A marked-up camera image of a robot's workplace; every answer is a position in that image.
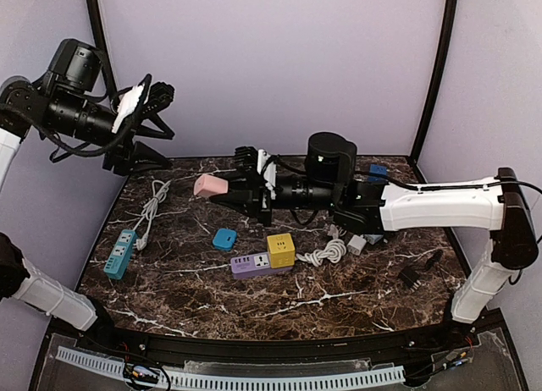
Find pink charger plug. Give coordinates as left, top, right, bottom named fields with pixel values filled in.
left=193, top=174, right=229, bottom=198

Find purple power strip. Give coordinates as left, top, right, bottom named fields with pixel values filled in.
left=230, top=252, right=293, bottom=279

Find yellow cube socket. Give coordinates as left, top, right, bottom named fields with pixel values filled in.
left=267, top=233, right=296, bottom=268

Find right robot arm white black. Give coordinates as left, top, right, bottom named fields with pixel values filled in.
left=210, top=132, right=539, bottom=324

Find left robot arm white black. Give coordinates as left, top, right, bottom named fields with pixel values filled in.
left=1, top=39, right=174, bottom=333

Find black plug adapter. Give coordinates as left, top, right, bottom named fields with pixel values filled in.
left=398, top=266, right=421, bottom=291

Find blue flat adapter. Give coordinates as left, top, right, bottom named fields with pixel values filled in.
left=212, top=229, right=238, bottom=251

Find teal power strip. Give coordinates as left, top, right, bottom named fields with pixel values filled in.
left=103, top=229, right=138, bottom=280

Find white charger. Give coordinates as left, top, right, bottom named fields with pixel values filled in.
left=346, top=235, right=367, bottom=256

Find dark blue cube socket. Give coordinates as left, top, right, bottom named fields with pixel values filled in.
left=368, top=164, right=388, bottom=182

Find light blue charger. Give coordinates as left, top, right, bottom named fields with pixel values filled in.
left=365, top=234, right=383, bottom=245

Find white teal strip cord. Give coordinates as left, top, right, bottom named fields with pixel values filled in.
left=126, top=179, right=173, bottom=251

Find white coiled power cord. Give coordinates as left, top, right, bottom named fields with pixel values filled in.
left=296, top=238, right=348, bottom=266

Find left black frame post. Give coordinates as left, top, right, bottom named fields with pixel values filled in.
left=86, top=0, right=119, bottom=105

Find black frame post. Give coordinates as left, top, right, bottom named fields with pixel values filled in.
left=86, top=0, right=119, bottom=105
left=409, top=0, right=458, bottom=164

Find black front aluminium rail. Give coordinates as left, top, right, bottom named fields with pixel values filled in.
left=79, top=324, right=469, bottom=366

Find white slotted cable duct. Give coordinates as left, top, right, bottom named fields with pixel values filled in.
left=55, top=346, right=405, bottom=390

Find right black frame post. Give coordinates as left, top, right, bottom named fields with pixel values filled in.
left=409, top=0, right=458, bottom=164

